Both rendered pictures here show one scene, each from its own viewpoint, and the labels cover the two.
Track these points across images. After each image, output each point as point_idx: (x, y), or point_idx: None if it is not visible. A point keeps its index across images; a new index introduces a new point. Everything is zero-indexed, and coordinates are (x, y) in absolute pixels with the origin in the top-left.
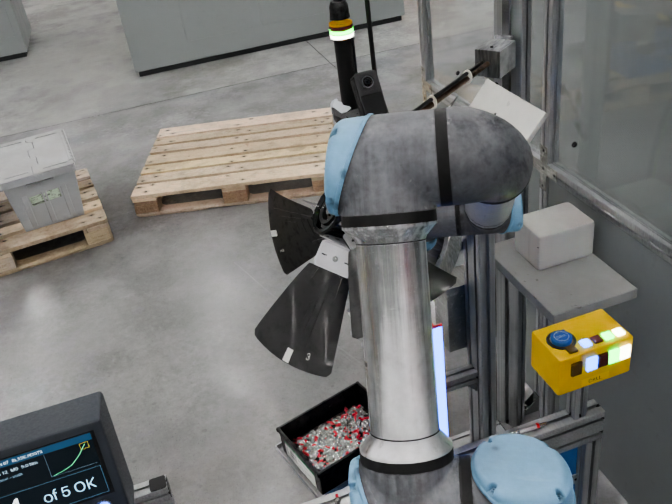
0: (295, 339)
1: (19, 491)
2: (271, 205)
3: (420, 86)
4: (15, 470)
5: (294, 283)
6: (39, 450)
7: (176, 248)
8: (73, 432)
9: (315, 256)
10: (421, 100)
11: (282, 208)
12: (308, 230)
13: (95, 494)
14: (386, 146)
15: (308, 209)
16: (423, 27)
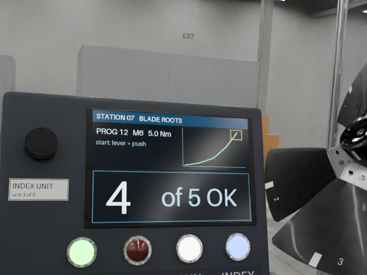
0: (324, 244)
1: (133, 171)
2: (270, 161)
3: (267, 226)
4: (138, 135)
5: (320, 194)
6: (179, 118)
7: None
8: (227, 111)
9: (342, 173)
10: (270, 233)
11: (285, 158)
12: (316, 171)
13: (231, 219)
14: None
15: (321, 149)
16: (332, 127)
